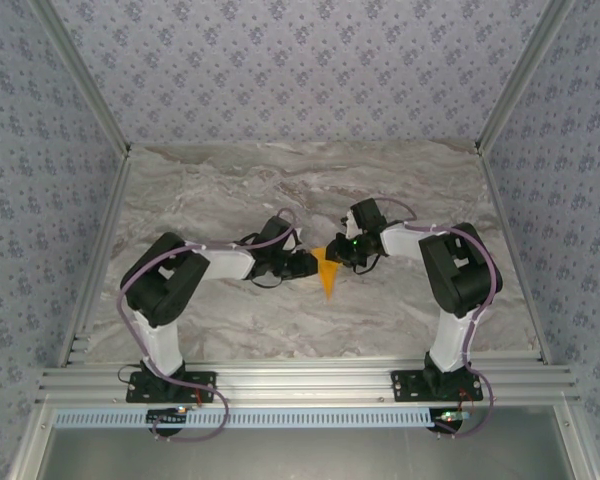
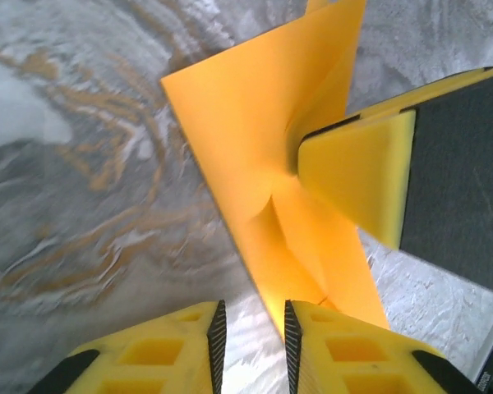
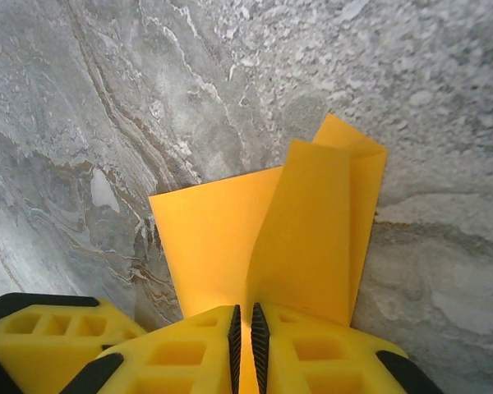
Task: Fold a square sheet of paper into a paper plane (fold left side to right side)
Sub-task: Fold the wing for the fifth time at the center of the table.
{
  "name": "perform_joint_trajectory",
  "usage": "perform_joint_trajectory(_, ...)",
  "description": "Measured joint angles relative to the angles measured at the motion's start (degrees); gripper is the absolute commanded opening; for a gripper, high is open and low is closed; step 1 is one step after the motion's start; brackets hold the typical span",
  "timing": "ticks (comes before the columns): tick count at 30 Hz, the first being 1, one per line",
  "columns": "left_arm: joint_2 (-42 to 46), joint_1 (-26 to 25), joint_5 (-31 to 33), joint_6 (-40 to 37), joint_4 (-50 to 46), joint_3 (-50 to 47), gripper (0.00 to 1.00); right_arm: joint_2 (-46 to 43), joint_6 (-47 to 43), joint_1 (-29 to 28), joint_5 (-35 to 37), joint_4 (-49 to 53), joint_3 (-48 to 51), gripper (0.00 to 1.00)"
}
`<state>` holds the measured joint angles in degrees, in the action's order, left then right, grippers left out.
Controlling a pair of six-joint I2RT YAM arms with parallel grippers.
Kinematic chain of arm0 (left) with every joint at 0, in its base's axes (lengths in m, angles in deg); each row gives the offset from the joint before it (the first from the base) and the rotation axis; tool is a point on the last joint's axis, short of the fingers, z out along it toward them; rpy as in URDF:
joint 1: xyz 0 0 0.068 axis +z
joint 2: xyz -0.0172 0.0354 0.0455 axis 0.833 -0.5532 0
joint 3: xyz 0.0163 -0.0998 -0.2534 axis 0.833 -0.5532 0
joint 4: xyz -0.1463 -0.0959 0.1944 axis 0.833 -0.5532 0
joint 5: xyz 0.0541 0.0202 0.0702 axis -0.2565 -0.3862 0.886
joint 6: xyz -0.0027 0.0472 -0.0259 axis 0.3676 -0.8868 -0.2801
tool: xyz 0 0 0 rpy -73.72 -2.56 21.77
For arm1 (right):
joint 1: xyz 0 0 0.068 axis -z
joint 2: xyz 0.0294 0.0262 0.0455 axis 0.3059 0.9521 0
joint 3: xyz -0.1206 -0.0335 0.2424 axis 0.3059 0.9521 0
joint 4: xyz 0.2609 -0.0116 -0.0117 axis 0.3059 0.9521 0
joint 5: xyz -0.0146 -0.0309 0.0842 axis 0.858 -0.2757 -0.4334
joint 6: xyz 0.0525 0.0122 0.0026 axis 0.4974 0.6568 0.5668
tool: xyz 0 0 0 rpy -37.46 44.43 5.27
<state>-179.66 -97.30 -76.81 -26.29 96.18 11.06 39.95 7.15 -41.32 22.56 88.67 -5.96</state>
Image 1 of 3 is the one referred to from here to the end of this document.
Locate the aluminium table side rail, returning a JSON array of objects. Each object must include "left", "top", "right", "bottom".
[
  {"left": 478, "top": 152, "right": 552, "bottom": 365},
  {"left": 58, "top": 153, "right": 133, "bottom": 367}
]

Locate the thin black right gripper cable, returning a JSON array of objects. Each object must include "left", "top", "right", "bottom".
[{"left": 352, "top": 253, "right": 384, "bottom": 276}]

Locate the right controller board with LED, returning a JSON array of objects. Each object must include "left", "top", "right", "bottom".
[{"left": 431, "top": 407, "right": 474, "bottom": 432}]

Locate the left controller board with LED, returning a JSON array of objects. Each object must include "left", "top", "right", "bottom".
[{"left": 147, "top": 406, "right": 189, "bottom": 427}]

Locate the pale blue slotted cable duct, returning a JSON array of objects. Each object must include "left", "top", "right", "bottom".
[{"left": 54, "top": 407, "right": 461, "bottom": 430}]

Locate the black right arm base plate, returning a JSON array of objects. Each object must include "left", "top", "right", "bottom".
[{"left": 390, "top": 369, "right": 484, "bottom": 404}]

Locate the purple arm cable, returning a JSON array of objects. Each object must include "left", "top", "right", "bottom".
[
  {"left": 117, "top": 207, "right": 230, "bottom": 443},
  {"left": 374, "top": 197, "right": 500, "bottom": 440}
]

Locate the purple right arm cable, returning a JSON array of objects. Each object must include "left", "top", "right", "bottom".
[{"left": 374, "top": 197, "right": 500, "bottom": 440}]

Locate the thin black left gripper cable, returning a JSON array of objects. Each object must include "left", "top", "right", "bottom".
[{"left": 247, "top": 273, "right": 286, "bottom": 290}]

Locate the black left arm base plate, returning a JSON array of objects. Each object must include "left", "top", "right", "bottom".
[{"left": 125, "top": 370, "right": 218, "bottom": 404}]

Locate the aluminium mounting rail beam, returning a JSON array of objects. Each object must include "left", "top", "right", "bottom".
[{"left": 35, "top": 363, "right": 581, "bottom": 405}]

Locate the grey metal sheet panel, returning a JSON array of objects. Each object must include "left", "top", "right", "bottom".
[{"left": 39, "top": 427, "right": 579, "bottom": 480}]

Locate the aluminium frame post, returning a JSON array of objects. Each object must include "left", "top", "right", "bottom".
[
  {"left": 475, "top": 0, "right": 579, "bottom": 155},
  {"left": 32, "top": 0, "right": 133, "bottom": 157}
]

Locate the controller board with led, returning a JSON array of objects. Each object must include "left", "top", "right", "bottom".
[
  {"left": 431, "top": 407, "right": 474, "bottom": 432},
  {"left": 147, "top": 406, "right": 189, "bottom": 427}
]

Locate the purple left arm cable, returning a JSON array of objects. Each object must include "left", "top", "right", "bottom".
[{"left": 117, "top": 207, "right": 230, "bottom": 443}]

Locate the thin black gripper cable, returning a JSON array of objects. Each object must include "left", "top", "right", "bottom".
[
  {"left": 352, "top": 253, "right": 384, "bottom": 276},
  {"left": 247, "top": 273, "right": 286, "bottom": 290}
]

